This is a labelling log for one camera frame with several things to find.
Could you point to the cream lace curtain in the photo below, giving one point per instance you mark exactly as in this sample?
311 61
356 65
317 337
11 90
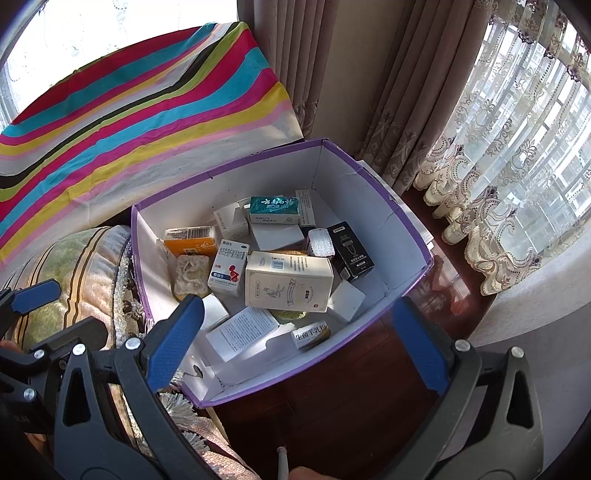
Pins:
508 161

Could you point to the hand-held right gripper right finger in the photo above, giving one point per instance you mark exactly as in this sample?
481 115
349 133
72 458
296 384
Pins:
422 346

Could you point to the silver sponge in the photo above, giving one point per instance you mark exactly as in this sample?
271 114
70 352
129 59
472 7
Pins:
321 242

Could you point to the purple cardboard box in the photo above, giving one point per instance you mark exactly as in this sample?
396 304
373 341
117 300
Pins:
360 184

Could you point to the small teal box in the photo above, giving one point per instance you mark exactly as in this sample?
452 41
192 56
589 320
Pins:
274 210

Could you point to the black product box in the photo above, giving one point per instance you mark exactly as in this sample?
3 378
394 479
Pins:
351 251

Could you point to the small white box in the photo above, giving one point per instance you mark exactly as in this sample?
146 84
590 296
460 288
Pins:
346 300
214 314
231 221
277 237

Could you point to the orange and white box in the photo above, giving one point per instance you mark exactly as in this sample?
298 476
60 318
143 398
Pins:
189 242

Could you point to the grey metal rod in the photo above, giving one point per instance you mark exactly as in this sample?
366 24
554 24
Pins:
282 461

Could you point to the white box with printed text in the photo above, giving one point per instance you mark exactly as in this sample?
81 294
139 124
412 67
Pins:
240 332

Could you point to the grey box with figure print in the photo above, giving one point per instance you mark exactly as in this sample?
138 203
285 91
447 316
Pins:
286 281

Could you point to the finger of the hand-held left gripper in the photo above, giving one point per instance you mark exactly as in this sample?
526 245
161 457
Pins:
74 334
37 293

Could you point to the red blue white medicine box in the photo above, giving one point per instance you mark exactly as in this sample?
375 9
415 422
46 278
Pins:
228 272

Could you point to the round green sponge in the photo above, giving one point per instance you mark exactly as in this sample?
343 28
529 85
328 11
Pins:
288 316

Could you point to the multicolour striped cloth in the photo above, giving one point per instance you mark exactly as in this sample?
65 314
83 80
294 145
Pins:
138 115

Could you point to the striped velvet cushion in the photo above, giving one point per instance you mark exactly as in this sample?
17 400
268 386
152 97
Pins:
69 258

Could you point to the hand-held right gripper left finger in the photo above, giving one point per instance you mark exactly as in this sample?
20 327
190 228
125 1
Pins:
178 341

